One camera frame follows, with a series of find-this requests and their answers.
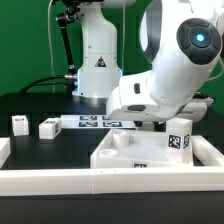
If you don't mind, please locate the black cable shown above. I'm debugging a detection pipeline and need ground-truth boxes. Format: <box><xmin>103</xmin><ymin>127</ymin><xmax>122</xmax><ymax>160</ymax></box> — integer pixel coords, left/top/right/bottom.
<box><xmin>19</xmin><ymin>75</ymin><xmax>76</xmax><ymax>94</ymax></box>

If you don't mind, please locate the white marker base plate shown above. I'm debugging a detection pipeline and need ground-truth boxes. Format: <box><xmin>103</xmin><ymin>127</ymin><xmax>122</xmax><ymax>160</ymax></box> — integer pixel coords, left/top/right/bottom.
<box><xmin>61</xmin><ymin>115</ymin><xmax>135</xmax><ymax>129</ymax></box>

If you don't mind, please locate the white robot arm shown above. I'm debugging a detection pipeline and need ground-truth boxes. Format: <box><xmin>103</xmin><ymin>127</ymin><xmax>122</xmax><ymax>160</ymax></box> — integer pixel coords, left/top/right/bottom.
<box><xmin>73</xmin><ymin>0</ymin><xmax>224</xmax><ymax>122</ymax></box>

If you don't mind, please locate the white front fence bar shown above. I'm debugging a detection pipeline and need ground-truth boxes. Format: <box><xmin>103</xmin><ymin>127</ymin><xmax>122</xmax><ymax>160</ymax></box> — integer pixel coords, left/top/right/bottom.
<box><xmin>0</xmin><ymin>167</ymin><xmax>224</xmax><ymax>196</ymax></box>

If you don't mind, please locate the white right fence bar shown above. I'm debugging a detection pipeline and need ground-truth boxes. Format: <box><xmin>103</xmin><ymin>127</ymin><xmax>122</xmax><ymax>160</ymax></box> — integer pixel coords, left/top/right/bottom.
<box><xmin>191</xmin><ymin>135</ymin><xmax>224</xmax><ymax>167</ymax></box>

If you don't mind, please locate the white cable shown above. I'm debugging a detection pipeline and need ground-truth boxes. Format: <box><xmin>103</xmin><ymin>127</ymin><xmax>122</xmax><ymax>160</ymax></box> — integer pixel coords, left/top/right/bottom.
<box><xmin>47</xmin><ymin>0</ymin><xmax>56</xmax><ymax>94</ymax></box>

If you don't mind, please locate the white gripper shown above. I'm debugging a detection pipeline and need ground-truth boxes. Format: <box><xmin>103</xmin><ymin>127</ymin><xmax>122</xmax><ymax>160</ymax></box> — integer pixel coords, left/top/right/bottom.
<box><xmin>177</xmin><ymin>95</ymin><xmax>214</xmax><ymax>122</ymax></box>

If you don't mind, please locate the white square table top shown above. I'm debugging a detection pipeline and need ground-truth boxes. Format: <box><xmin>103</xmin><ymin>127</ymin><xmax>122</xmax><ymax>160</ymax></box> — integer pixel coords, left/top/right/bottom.
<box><xmin>90</xmin><ymin>129</ymin><xmax>193</xmax><ymax>168</ymax></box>

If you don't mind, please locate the white fence bar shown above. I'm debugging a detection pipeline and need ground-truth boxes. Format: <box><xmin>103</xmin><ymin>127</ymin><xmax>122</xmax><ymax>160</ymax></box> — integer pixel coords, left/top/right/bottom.
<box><xmin>0</xmin><ymin>138</ymin><xmax>11</xmax><ymax>169</ymax></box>
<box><xmin>0</xmin><ymin>167</ymin><xmax>224</xmax><ymax>196</ymax></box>
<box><xmin>191</xmin><ymin>135</ymin><xmax>224</xmax><ymax>167</ymax></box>

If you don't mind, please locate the white left fence bar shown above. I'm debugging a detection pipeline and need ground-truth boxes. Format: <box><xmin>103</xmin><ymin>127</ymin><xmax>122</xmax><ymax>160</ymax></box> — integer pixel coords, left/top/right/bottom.
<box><xmin>0</xmin><ymin>138</ymin><xmax>11</xmax><ymax>169</ymax></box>

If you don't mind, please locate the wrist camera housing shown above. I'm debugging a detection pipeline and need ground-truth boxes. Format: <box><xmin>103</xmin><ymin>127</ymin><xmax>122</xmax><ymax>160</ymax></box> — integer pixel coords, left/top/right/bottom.
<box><xmin>106</xmin><ymin>71</ymin><xmax>159</xmax><ymax>121</ymax></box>

